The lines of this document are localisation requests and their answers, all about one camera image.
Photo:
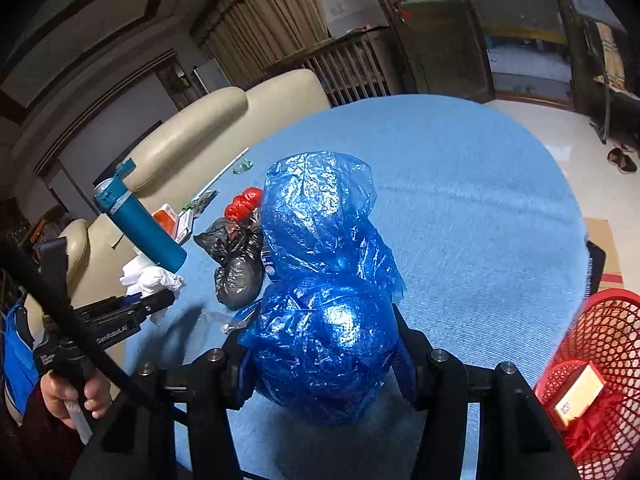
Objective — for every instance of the beige curtain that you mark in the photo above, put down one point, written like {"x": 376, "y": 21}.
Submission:
{"x": 270, "y": 10}

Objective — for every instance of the wooden slatted crib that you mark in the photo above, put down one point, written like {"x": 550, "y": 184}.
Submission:
{"x": 350, "y": 70}

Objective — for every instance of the red plastic basket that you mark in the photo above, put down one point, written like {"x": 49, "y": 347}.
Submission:
{"x": 615, "y": 330}

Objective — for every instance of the flat brown cardboard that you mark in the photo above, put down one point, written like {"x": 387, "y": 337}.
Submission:
{"x": 602, "y": 245}

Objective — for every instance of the cream leather sofa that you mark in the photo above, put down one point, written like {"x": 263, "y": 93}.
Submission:
{"x": 200, "y": 125}

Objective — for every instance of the orange packet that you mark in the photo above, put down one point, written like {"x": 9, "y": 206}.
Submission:
{"x": 162, "y": 217}

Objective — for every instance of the small tan cardboard box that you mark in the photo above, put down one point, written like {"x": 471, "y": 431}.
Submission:
{"x": 575, "y": 395}

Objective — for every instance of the green wrapper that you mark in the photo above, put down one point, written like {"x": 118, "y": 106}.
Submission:
{"x": 243, "y": 166}

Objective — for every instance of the white fridge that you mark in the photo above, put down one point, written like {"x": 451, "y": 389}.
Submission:
{"x": 212, "y": 77}

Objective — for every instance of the blue plastic bag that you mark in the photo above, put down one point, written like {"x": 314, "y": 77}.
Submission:
{"x": 320, "y": 340}

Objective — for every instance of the black plastic bag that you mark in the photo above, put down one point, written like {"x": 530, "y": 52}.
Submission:
{"x": 235, "y": 275}

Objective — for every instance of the dark wooden armchair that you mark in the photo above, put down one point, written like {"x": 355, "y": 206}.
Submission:
{"x": 606, "y": 110}

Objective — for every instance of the clear plastic wrapper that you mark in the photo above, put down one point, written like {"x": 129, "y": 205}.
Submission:
{"x": 220, "y": 321}

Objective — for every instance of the striped scarf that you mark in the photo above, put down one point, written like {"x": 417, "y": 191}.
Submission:
{"x": 607, "y": 55}

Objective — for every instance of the wooden door with glass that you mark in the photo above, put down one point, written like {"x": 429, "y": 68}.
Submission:
{"x": 440, "y": 45}
{"x": 575, "y": 60}

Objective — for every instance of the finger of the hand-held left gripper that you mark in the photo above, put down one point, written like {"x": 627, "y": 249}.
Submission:
{"x": 157, "y": 301}

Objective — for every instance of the green sachets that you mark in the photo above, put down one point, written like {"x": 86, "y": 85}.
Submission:
{"x": 200, "y": 202}

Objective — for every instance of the crumpled white tissue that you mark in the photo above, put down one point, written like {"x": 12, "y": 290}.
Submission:
{"x": 155, "y": 280}

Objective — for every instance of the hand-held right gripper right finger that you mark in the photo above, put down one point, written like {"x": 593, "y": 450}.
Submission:
{"x": 416, "y": 366}

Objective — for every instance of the person's left forearm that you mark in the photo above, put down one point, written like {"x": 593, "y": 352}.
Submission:
{"x": 35, "y": 445}

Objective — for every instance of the teal water bottle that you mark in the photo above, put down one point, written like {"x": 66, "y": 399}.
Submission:
{"x": 145, "y": 230}

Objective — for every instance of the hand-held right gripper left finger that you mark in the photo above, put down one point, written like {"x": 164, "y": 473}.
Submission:
{"x": 231, "y": 371}

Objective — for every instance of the white straw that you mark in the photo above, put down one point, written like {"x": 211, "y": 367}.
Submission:
{"x": 227, "y": 170}

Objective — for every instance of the person's left hand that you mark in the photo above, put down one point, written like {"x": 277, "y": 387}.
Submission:
{"x": 60, "y": 397}

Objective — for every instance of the red crinkled wrapper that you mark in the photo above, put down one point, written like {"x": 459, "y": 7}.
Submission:
{"x": 590, "y": 430}

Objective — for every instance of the red plastic bag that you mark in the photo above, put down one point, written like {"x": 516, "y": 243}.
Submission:
{"x": 245, "y": 202}

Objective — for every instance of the blue and white packet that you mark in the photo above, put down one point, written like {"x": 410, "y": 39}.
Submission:
{"x": 268, "y": 262}

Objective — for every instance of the dark slipper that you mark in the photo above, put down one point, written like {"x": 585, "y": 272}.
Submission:
{"x": 628, "y": 164}
{"x": 616, "y": 154}

